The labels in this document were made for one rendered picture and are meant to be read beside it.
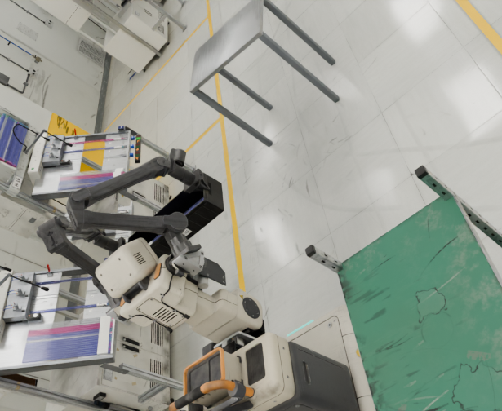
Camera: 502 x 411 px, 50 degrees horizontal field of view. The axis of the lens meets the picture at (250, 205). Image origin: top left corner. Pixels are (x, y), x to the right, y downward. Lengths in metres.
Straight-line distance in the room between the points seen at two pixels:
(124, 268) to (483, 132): 1.93
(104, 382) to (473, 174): 2.46
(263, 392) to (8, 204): 2.94
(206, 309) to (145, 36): 5.62
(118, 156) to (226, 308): 2.47
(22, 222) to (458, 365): 3.74
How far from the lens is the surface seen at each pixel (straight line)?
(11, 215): 4.60
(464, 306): 1.52
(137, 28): 7.47
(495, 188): 2.85
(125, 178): 2.17
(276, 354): 2.13
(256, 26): 3.65
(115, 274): 2.16
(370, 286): 1.71
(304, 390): 2.18
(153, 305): 2.17
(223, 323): 2.37
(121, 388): 3.69
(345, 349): 2.59
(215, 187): 2.40
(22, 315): 3.61
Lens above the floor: 2.22
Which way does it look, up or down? 33 degrees down
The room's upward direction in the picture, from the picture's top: 59 degrees counter-clockwise
